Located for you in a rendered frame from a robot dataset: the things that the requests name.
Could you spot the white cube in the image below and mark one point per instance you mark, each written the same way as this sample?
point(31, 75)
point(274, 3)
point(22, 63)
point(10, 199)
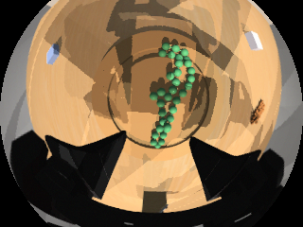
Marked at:
point(254, 41)

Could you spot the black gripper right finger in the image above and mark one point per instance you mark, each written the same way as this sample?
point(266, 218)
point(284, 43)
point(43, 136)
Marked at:
point(216, 168)

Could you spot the light blue block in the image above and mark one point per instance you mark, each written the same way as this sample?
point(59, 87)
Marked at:
point(53, 54)

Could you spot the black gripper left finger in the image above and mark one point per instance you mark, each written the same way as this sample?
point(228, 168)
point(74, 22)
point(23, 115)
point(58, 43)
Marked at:
point(94, 162)

